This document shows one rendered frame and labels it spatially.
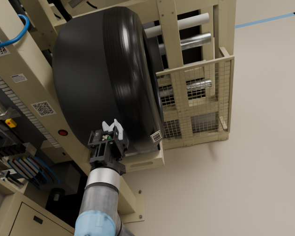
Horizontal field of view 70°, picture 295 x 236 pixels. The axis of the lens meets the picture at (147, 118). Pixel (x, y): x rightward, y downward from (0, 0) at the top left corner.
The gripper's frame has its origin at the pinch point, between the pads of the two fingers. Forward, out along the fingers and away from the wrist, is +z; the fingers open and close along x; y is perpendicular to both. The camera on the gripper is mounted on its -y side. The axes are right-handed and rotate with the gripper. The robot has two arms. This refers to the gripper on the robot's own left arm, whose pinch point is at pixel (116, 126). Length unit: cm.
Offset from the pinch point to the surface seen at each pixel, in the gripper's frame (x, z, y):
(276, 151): -95, 70, -120
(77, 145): 33.6, 24.6, -26.9
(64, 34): 10.8, 20.5, 25.9
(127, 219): 37, 30, -121
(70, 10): 20, 59, 27
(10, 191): 66, 6, -31
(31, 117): 43.9, 23.2, -3.8
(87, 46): 2.7, 13.8, 22.2
